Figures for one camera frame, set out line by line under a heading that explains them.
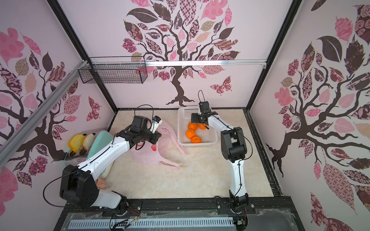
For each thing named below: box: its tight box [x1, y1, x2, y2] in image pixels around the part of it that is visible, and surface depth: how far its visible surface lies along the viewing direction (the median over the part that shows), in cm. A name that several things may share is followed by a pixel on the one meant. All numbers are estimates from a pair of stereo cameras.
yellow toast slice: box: [68, 133, 86, 154], surface depth 80 cm
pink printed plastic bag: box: [130, 122, 186, 169], surface depth 85 cm
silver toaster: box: [64, 130, 102, 167], surface depth 78 cm
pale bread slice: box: [83, 133, 96, 152], surface depth 81 cm
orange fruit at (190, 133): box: [185, 128, 196, 140], surface depth 100 cm
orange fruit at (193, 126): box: [187, 122, 199, 131], surface depth 103 cm
